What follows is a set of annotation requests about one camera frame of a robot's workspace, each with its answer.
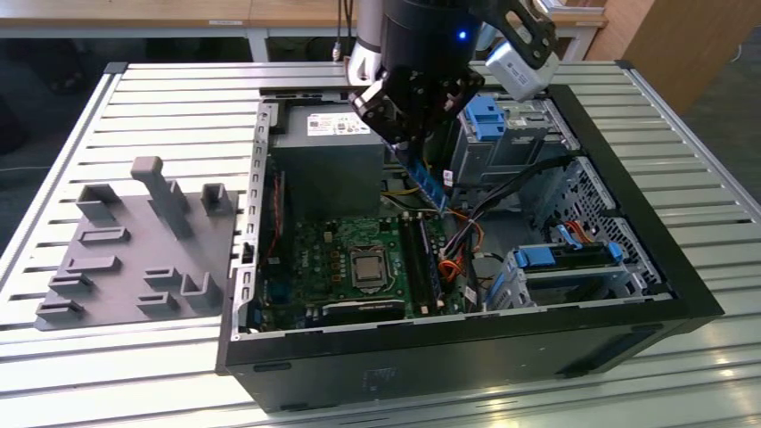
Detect pale blue teach pendant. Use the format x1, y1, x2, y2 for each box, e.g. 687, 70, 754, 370
473, 21, 497, 55

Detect grey power supply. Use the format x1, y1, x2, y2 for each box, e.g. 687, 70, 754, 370
270, 104, 393, 219

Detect orange flat data cable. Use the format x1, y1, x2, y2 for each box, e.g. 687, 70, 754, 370
563, 220, 602, 245

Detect hard disk in blue carrier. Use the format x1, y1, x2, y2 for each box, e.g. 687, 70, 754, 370
513, 243, 623, 271

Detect wooden cabinet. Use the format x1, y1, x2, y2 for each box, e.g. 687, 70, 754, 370
585, 0, 761, 113

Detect black graphics card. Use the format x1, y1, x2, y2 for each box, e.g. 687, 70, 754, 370
320, 298, 409, 326

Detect grey metal disk bay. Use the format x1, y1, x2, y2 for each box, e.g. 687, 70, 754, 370
481, 243, 670, 311

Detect orange wires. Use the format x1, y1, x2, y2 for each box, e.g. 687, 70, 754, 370
437, 260, 470, 283

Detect black PC case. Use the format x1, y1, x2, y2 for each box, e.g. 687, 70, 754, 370
214, 82, 726, 414

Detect round grey fan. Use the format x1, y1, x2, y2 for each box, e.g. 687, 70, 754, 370
472, 252, 507, 283

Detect grey metal drive cage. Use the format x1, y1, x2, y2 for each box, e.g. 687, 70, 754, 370
449, 95, 582, 187

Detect grey parts rack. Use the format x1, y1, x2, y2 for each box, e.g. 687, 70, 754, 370
33, 155, 248, 332

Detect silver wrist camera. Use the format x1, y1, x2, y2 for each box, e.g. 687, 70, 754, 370
483, 42, 561, 103

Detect yellow wires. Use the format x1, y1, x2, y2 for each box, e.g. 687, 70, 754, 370
380, 163, 421, 198

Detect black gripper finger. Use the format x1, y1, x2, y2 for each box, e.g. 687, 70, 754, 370
348, 73, 429, 148
425, 66, 486, 135

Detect green motherboard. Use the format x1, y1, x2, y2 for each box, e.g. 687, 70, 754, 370
258, 213, 470, 322

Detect blue RAM stick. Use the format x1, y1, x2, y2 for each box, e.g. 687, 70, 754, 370
394, 142, 452, 215

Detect blue drive bay clip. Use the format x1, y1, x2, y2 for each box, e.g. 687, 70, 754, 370
466, 97, 507, 141

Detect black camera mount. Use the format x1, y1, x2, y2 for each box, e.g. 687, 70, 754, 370
487, 0, 561, 69

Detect black hanging cable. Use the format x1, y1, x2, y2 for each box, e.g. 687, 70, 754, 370
333, 0, 352, 62

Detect thin red wire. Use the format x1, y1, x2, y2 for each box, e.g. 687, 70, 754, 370
265, 176, 286, 264

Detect silver CPU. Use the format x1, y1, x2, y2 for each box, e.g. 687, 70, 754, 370
350, 253, 388, 286

